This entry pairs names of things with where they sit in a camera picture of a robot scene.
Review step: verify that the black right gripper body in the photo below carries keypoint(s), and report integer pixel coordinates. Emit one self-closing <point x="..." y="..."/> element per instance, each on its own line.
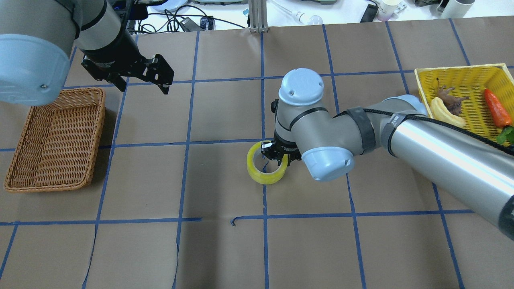
<point x="284" y="147"/>

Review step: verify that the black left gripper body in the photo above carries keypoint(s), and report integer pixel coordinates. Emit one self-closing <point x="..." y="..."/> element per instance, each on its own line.
<point x="117" y="49"/>

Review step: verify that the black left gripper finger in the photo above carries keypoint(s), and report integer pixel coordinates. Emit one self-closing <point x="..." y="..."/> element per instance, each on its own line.
<point x="159" y="72"/>
<point x="119" y="82"/>

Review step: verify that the yellow tape roll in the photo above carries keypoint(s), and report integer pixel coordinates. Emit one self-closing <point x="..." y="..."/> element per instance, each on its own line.
<point x="259" y="176"/>

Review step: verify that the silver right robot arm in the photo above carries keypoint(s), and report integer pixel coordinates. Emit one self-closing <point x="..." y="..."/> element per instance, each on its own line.
<point x="475" y="170"/>

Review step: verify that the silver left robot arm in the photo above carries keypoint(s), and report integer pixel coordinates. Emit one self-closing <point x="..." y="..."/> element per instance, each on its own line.
<point x="37" y="38"/>

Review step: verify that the black power adapter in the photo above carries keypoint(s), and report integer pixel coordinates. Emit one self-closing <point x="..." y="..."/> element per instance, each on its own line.
<point x="188" y="25"/>

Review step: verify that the brown wicker basket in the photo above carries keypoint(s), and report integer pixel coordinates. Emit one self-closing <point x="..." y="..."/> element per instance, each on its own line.
<point x="58" y="146"/>

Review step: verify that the light bulb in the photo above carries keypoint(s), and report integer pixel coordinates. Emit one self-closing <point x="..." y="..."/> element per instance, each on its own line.
<point x="299" y="16"/>

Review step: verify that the toy banana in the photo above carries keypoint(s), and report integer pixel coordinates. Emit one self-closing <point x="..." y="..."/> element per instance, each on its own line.
<point x="441" y="113"/>

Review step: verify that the white paper cup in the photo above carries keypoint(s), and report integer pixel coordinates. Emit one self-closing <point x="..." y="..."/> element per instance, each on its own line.
<point x="386" y="8"/>

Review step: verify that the yellow plastic basket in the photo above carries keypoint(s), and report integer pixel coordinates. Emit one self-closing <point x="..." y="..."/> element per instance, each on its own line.
<point x="470" y="81"/>

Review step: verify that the orange toy carrot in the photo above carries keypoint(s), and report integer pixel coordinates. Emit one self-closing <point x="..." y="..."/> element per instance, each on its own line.
<point x="499" y="114"/>

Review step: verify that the aluminium frame post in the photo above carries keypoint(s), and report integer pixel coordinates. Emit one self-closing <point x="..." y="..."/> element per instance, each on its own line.
<point x="258" y="16"/>

